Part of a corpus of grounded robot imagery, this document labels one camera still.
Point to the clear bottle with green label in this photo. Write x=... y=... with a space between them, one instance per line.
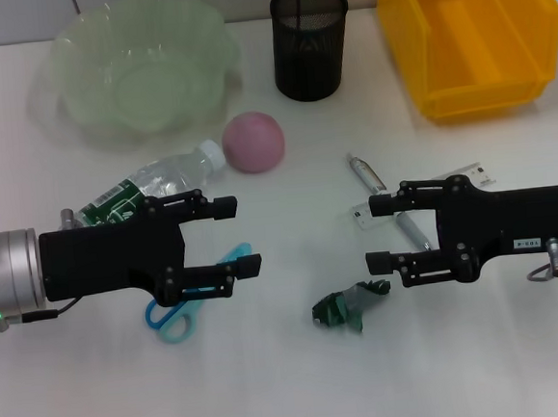
x=170 y=176

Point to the black mesh pen holder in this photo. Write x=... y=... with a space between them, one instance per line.
x=310 y=46

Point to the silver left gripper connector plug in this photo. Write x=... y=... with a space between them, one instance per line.
x=67 y=219

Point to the translucent green fruit bowl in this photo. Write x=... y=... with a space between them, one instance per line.
x=137 y=70

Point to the transparent plastic ruler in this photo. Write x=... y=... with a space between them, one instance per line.
x=477 y=173

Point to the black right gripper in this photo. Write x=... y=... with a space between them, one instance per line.
x=512 y=221

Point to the silver pen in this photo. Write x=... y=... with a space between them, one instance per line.
x=365 y=172

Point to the blue and teal scissors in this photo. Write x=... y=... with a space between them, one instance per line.
x=172 y=323

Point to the green plastic wrapper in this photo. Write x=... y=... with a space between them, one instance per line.
x=347 y=304

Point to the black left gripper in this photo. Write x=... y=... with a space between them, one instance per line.
x=99 y=259

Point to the pink peach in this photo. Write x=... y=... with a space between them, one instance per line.
x=253 y=142

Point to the yellow plastic bin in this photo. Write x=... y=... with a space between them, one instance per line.
x=468 y=39

